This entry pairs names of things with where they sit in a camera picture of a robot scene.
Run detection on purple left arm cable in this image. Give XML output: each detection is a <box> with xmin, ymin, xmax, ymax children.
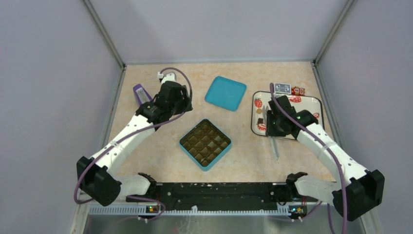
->
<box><xmin>73</xmin><ymin>67</ymin><xmax>193</xmax><ymax>223</ymax></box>

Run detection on teal chocolate box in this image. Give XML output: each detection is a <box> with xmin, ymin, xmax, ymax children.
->
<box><xmin>179</xmin><ymin>118</ymin><xmax>232</xmax><ymax>172</ymax></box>

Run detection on blue playing card deck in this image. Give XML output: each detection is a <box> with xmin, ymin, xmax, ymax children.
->
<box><xmin>274</xmin><ymin>83</ymin><xmax>292</xmax><ymax>95</ymax></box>

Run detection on metal tongs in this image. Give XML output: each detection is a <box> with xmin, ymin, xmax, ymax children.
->
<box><xmin>263</xmin><ymin>105</ymin><xmax>280</xmax><ymax>160</ymax></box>

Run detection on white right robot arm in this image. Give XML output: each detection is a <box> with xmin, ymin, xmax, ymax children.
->
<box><xmin>266</xmin><ymin>95</ymin><xmax>385</xmax><ymax>221</ymax></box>

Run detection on teal box lid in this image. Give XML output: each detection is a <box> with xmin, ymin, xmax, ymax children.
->
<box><xmin>205</xmin><ymin>76</ymin><xmax>247</xmax><ymax>112</ymax></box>

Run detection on strawberry print tray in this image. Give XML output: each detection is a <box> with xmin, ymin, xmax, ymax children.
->
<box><xmin>250</xmin><ymin>91</ymin><xmax>324</xmax><ymax>140</ymax></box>

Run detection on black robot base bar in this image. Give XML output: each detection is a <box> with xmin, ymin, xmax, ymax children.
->
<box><xmin>126</xmin><ymin>182</ymin><xmax>317</xmax><ymax>216</ymax></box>

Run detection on purple box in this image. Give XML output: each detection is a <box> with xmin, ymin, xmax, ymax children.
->
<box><xmin>132</xmin><ymin>84</ymin><xmax>153</xmax><ymax>107</ymax></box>

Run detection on metal frame rail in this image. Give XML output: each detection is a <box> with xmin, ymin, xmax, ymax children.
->
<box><xmin>69</xmin><ymin>194</ymin><xmax>381</xmax><ymax>234</ymax></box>

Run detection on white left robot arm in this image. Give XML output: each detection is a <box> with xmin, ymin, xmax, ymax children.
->
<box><xmin>74</xmin><ymin>81</ymin><xmax>192</xmax><ymax>206</ymax></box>

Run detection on red dice block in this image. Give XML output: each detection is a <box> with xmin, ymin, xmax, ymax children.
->
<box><xmin>291</xmin><ymin>86</ymin><xmax>305</xmax><ymax>96</ymax></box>

